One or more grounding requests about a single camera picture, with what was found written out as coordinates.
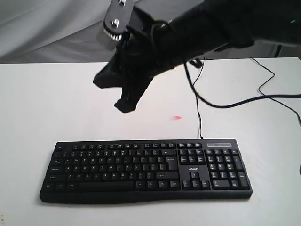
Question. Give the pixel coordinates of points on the grey backdrop cloth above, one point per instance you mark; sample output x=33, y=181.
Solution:
x=56, y=31

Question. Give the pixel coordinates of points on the black acer keyboard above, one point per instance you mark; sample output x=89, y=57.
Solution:
x=129, y=171

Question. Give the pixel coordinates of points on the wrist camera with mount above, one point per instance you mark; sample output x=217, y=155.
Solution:
x=119, y=16

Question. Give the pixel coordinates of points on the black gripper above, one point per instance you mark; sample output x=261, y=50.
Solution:
x=149, y=48

